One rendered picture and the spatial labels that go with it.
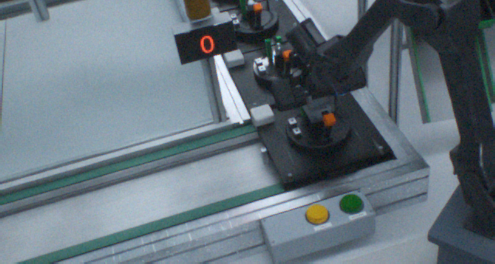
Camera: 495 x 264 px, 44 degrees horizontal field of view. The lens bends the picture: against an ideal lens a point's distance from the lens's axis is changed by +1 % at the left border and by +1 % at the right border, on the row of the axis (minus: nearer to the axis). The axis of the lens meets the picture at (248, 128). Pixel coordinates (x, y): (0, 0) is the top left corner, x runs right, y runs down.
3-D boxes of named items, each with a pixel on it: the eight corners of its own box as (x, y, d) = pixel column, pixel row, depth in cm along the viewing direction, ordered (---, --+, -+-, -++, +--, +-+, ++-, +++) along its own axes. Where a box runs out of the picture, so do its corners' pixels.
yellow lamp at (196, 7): (213, 15, 118) (209, -7, 115) (189, 22, 118) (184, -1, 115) (208, 4, 122) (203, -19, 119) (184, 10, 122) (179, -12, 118)
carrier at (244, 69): (345, 90, 145) (343, 46, 137) (250, 118, 142) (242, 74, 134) (309, 42, 164) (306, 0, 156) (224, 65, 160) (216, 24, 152)
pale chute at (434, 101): (484, 114, 127) (493, 111, 123) (422, 124, 127) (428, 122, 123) (459, -16, 130) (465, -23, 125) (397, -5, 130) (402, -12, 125)
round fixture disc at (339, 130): (361, 142, 128) (360, 135, 127) (298, 161, 126) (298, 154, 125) (336, 105, 138) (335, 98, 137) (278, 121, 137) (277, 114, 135)
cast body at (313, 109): (332, 118, 127) (330, 91, 122) (312, 124, 126) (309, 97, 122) (317, 96, 133) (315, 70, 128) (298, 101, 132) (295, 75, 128)
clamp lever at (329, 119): (332, 138, 126) (336, 120, 120) (323, 141, 126) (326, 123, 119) (326, 125, 128) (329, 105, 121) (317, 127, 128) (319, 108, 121)
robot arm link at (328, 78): (362, 78, 107) (332, 36, 108) (336, 96, 106) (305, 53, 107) (352, 87, 114) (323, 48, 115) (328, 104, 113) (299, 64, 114)
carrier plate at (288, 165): (394, 158, 126) (394, 150, 125) (285, 190, 123) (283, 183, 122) (347, 94, 144) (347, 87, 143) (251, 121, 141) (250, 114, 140)
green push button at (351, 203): (365, 212, 116) (365, 205, 115) (346, 218, 115) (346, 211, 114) (356, 197, 119) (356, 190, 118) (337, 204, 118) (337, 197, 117)
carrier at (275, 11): (309, 41, 164) (306, -1, 156) (224, 64, 161) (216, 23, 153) (281, 1, 182) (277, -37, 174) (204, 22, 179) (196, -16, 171)
